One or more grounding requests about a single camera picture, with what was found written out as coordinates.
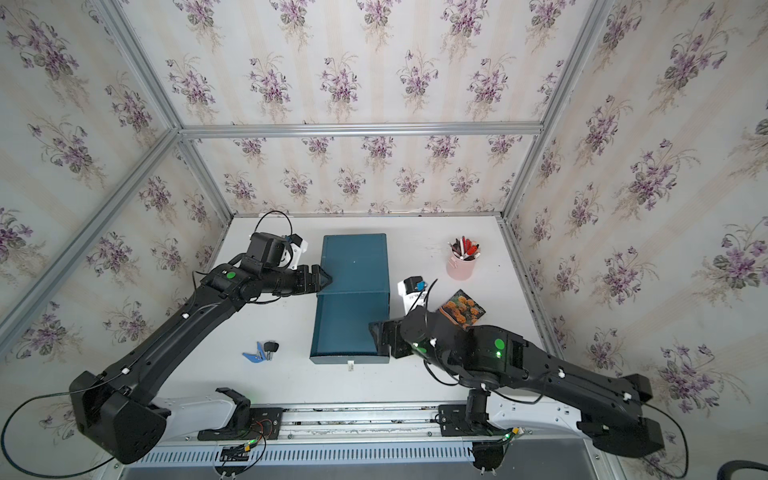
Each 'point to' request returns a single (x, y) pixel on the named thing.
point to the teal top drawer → (341, 330)
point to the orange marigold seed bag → (462, 310)
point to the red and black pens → (465, 249)
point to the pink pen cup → (458, 268)
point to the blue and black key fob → (264, 352)
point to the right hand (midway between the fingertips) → (388, 326)
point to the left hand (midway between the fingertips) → (324, 282)
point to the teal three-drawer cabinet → (356, 262)
